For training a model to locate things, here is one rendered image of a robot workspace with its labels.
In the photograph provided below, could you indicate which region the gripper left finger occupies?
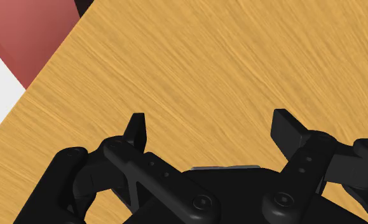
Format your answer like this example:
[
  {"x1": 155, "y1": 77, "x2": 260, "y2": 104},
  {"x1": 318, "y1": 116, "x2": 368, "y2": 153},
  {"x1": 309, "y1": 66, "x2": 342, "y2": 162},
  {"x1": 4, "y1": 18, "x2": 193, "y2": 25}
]
[{"x1": 13, "y1": 112, "x2": 221, "y2": 224}]

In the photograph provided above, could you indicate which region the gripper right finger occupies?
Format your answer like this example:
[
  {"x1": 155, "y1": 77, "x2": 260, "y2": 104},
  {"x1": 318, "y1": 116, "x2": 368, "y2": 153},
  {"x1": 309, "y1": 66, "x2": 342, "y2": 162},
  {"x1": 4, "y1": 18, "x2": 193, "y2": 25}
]
[{"x1": 262, "y1": 108, "x2": 368, "y2": 224}]

